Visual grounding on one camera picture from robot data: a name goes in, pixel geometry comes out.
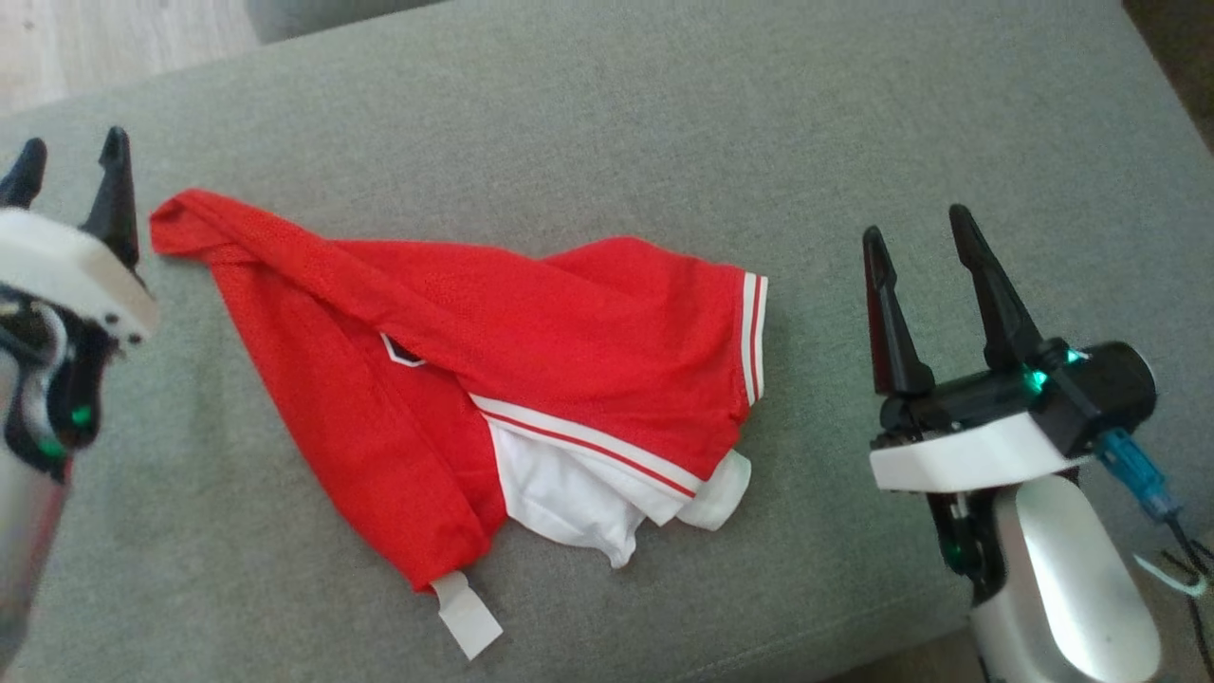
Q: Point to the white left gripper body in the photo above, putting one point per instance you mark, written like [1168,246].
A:
[66,266]

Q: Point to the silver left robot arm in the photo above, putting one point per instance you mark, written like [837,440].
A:
[24,531]

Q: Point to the grey fabric sofa seat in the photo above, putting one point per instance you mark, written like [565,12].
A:
[607,123]

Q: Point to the red Bulls 23 jersey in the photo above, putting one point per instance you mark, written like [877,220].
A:
[569,323]

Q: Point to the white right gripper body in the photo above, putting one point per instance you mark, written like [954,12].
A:
[967,451]

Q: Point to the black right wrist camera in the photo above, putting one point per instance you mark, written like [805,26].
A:
[1110,389]

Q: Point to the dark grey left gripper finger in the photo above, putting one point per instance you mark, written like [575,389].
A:
[24,175]
[114,199]

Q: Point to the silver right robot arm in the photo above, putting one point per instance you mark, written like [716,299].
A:
[1072,588]

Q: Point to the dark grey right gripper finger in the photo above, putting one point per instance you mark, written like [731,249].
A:
[1001,313]
[892,332]

